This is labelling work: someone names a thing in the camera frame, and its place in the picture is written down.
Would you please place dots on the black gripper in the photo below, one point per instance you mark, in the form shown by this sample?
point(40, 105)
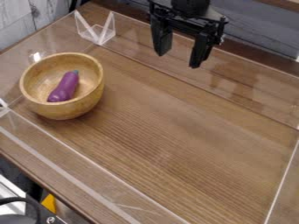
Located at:
point(190, 17)

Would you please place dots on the purple toy eggplant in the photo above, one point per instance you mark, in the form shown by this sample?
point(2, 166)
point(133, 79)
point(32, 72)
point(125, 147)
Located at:
point(62, 92)

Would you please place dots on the brown wooden bowl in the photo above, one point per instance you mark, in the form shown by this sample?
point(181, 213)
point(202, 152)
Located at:
point(41, 78)

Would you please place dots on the clear acrylic table barrier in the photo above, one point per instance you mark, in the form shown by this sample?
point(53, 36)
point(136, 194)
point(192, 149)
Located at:
point(184, 146)

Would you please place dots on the yellow sticker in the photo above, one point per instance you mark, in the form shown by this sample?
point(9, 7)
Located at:
point(48, 202)

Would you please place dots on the black metal equipment base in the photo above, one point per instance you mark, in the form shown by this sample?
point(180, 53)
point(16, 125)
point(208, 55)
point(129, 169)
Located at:
point(38, 215)

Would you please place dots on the clear acrylic corner bracket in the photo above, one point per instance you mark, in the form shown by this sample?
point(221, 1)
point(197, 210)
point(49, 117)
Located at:
point(98, 34)

